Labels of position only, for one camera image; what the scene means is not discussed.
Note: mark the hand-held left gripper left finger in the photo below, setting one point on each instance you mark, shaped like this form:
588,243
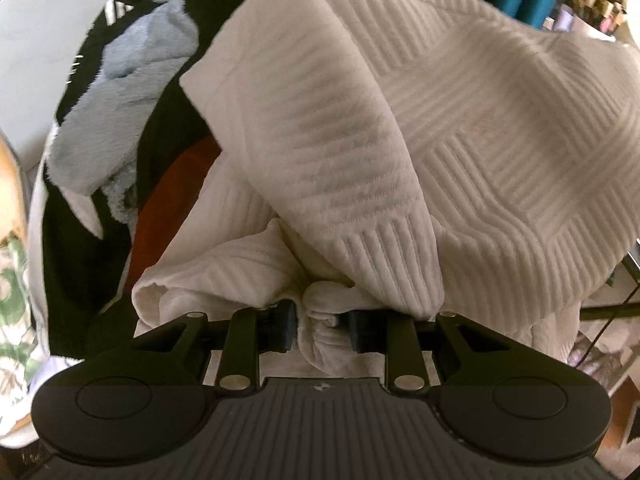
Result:
287,330

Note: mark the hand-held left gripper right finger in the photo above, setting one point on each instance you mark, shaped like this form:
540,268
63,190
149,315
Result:
356,332

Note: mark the white textured sweater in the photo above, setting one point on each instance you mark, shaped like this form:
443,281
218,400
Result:
400,135

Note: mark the dark red garment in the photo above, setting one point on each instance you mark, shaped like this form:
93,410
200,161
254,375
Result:
170,195

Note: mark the black and white jacket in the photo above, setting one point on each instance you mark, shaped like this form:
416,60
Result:
75,270

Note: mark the black garment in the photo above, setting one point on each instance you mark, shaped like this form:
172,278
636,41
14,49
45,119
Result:
165,125

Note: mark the green floral cloth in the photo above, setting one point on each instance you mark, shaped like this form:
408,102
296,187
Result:
15,280

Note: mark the light blue fleece garment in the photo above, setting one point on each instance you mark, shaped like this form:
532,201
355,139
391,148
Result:
115,90

